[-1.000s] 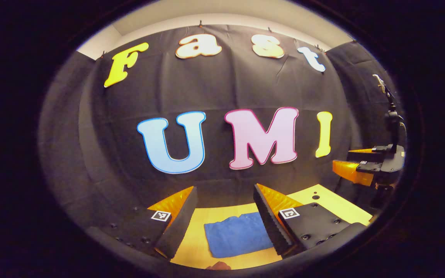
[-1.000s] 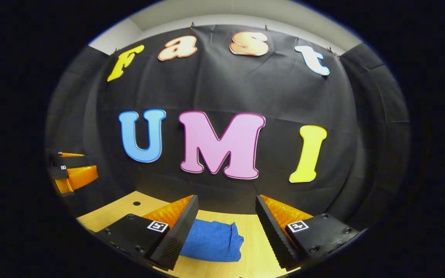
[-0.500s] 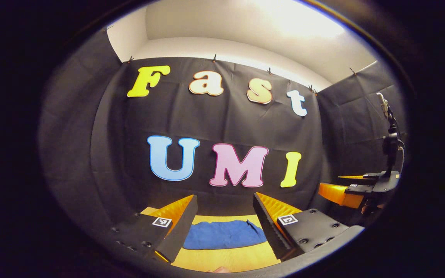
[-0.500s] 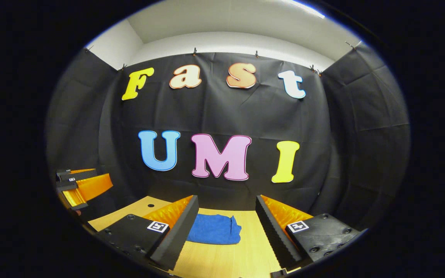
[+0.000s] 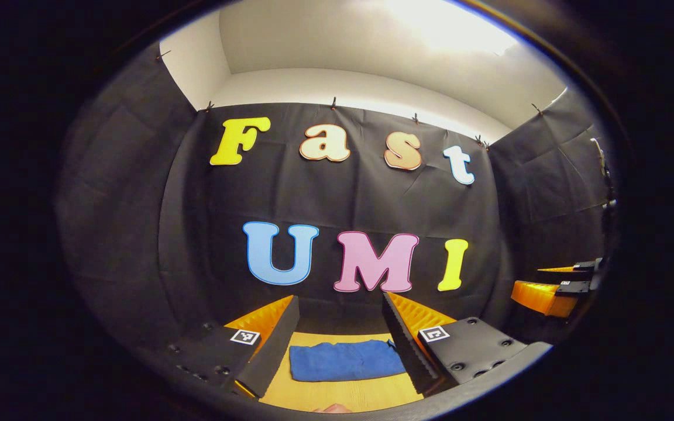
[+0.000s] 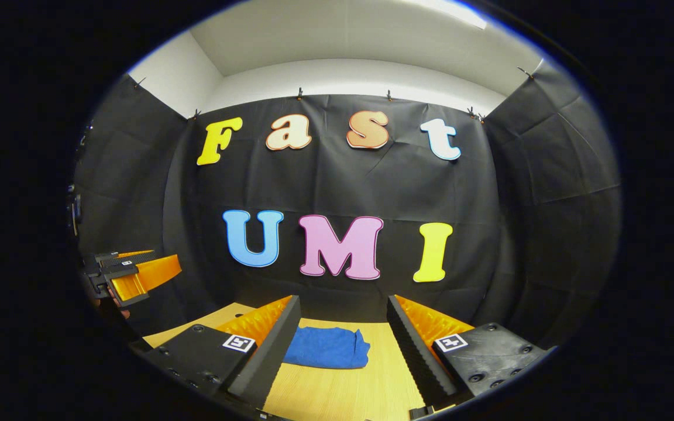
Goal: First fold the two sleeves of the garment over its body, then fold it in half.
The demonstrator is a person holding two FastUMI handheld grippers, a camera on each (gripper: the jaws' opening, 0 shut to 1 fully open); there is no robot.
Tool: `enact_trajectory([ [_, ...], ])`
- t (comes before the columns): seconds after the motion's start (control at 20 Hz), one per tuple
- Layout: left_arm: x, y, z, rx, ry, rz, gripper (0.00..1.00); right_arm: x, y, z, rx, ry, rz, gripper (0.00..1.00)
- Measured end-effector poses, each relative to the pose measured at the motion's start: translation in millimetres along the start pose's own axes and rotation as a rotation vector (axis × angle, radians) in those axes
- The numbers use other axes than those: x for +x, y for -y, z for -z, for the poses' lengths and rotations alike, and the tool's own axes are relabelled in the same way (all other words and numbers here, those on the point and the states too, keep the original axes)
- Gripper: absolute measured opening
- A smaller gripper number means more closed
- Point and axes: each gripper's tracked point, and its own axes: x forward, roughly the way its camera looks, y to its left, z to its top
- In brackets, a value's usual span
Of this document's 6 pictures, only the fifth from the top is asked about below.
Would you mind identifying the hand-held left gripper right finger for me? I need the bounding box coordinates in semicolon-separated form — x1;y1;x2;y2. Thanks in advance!
380;291;553;398

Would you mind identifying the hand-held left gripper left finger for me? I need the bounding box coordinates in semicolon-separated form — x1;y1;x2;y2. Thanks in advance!
156;295;301;399

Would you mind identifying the blue button shirt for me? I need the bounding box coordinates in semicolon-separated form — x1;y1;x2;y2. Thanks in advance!
289;339;408;383

